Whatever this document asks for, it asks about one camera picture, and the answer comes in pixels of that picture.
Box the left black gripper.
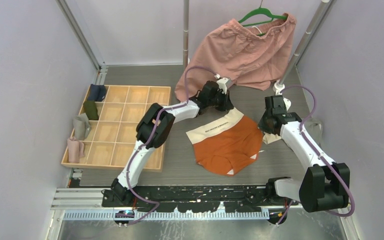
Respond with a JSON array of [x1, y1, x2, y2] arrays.
[[207, 88, 234, 112]]

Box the orange white underwear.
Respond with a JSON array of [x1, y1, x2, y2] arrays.
[[186, 108, 263, 177]]

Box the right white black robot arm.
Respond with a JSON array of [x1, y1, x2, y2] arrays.
[[258, 95, 351, 213]]

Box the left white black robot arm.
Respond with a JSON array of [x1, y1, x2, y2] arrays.
[[111, 77, 234, 207]]

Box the beige underwear on table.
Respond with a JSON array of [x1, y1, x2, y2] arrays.
[[262, 132, 282, 145]]

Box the grey underwear on table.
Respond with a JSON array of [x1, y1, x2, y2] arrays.
[[304, 117, 323, 147]]

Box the navy rolled underwear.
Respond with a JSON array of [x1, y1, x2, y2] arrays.
[[86, 84, 107, 102]]

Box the dark green rolled underwear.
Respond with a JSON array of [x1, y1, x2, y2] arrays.
[[83, 100, 99, 121]]

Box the grey rolled underwear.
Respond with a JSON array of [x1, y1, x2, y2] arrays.
[[72, 113, 91, 141]]

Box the pink rolled underwear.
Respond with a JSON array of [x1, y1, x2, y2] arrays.
[[67, 136, 85, 164]]

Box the right metal rack pole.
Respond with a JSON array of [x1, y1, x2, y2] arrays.
[[272, 0, 334, 95]]

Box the metal rack pole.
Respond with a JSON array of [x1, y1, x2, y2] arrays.
[[272, 0, 334, 95], [182, 0, 190, 69]]

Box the pink shorts on hanger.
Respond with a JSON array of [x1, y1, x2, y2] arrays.
[[174, 13, 297, 102]]

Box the centre metal rack pole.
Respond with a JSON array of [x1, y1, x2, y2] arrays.
[[182, 0, 190, 69]]

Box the green clothes hanger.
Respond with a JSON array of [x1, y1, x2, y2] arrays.
[[238, 0, 288, 36]]

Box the wooden compartment tray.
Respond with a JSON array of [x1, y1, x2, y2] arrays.
[[61, 85, 171, 170]]

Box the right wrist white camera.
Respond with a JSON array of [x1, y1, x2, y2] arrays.
[[282, 96, 292, 112]]

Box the wrist white camera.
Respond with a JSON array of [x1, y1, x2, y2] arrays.
[[214, 74, 233, 95], [282, 96, 292, 112]]

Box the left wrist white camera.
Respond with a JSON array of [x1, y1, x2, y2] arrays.
[[214, 74, 233, 95]]

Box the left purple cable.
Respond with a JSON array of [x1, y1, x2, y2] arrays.
[[119, 65, 220, 226]]

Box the purple cable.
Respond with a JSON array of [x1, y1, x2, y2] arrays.
[[274, 84, 356, 227], [119, 65, 220, 226]]

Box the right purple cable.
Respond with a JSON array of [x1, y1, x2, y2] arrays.
[[274, 84, 356, 227]]

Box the left aluminium frame post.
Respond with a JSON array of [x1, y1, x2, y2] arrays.
[[56, 0, 108, 85]]

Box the slotted aluminium cable duct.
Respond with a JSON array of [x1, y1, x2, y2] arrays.
[[63, 209, 270, 221]]

